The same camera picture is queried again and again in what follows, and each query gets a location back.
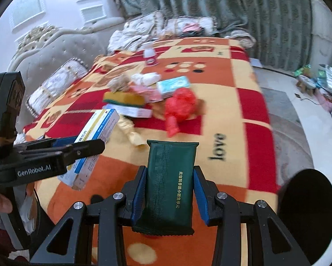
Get dark green packet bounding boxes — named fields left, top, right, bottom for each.
left=131, top=140, right=200, bottom=236

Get white frilled cushion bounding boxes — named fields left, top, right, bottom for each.
left=26, top=58, right=89, bottom=118

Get white crumpled cloth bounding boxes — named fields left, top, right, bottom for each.
left=108, top=29, right=158, bottom=54

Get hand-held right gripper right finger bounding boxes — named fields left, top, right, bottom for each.
left=194, top=166, right=301, bottom=266

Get checked printed blanket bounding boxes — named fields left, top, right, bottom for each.
left=22, top=37, right=283, bottom=266

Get red plastic bag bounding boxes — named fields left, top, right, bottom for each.
left=164, top=88, right=197, bottom=137

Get gold wrapper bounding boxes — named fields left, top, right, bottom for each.
left=119, top=116, right=147, bottom=147

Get floral pillow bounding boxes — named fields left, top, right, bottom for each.
left=124, top=10, right=166, bottom=39
left=165, top=16, right=219, bottom=38

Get small wooden stool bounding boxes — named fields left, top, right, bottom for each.
left=297, top=75, right=318, bottom=95

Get white bottle pink label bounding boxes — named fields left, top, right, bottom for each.
left=144, top=42, right=159, bottom=66

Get grey floor rug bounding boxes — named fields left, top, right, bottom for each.
left=261, top=87, right=315, bottom=194

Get black round bin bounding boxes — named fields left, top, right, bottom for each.
left=277, top=169, right=332, bottom=266

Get yellow green sponge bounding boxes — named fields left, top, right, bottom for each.
left=103, top=90, right=145, bottom=107

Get beige fluffy wad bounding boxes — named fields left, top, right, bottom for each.
left=109, top=73, right=132, bottom=93

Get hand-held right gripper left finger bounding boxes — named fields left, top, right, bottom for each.
left=30, top=166, right=148, bottom=266

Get pink packet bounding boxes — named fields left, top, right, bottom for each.
left=133, top=84, right=163, bottom=103

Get flat white box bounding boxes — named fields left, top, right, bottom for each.
left=102, top=103, right=153, bottom=119

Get white blue medicine box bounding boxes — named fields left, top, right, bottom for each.
left=58, top=109, right=120, bottom=191

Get teal tissue pack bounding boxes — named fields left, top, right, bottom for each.
left=157, top=76, right=191, bottom=95

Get green patterned curtain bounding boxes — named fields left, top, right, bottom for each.
left=114, top=0, right=313, bottom=70

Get grey tufted sofa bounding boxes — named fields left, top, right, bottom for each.
left=6, top=17, right=125, bottom=133

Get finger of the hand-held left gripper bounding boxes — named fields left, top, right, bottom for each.
left=15, top=136, right=78, bottom=153
left=58, top=139, right=106, bottom=178

